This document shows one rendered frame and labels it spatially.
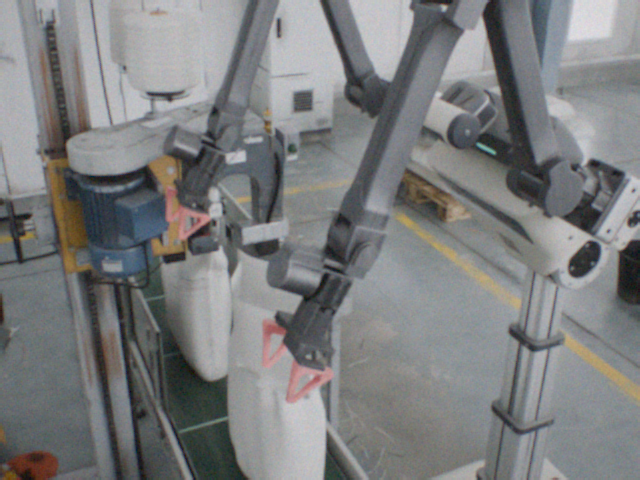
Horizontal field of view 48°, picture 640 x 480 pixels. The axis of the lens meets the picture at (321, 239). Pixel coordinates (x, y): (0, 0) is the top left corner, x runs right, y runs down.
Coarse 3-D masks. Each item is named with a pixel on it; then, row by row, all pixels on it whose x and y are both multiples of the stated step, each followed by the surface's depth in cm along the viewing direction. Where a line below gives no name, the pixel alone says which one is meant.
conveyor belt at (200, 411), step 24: (168, 336) 276; (168, 360) 262; (168, 384) 250; (192, 384) 250; (216, 384) 250; (168, 408) 238; (192, 408) 238; (216, 408) 239; (192, 432) 228; (216, 432) 228; (192, 456) 219; (216, 456) 219
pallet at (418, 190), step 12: (408, 168) 505; (408, 180) 489; (420, 180) 487; (408, 192) 492; (420, 192) 482; (432, 192) 469; (444, 192) 471; (444, 204) 457; (456, 204) 457; (444, 216) 460; (456, 216) 462; (468, 216) 467
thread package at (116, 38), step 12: (120, 0) 177; (132, 0) 177; (156, 0) 181; (108, 12) 179; (120, 12) 176; (132, 12) 175; (120, 24) 177; (120, 36) 178; (120, 48) 179; (120, 60) 181
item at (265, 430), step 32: (256, 288) 199; (256, 320) 174; (256, 352) 179; (288, 352) 173; (256, 384) 180; (256, 416) 186; (288, 416) 177; (320, 416) 182; (256, 448) 192; (288, 448) 181; (320, 448) 187
